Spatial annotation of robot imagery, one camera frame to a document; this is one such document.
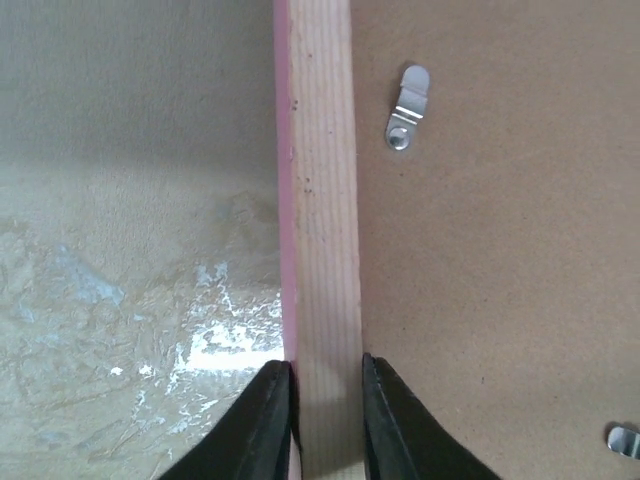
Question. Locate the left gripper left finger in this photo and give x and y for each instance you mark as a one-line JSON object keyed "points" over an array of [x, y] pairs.
{"points": [[252, 440]]}

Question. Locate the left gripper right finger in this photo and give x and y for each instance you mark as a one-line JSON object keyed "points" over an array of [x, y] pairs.
{"points": [[404, 441]]}

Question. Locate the pink wooden picture frame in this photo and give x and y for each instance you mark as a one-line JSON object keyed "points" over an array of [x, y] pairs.
{"points": [[318, 222]]}

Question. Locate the brown frame backing board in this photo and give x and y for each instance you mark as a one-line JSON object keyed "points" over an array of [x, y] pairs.
{"points": [[500, 251]]}

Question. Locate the metal frame retaining clip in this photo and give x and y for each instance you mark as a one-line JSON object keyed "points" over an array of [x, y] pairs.
{"points": [[409, 109], [624, 440]]}

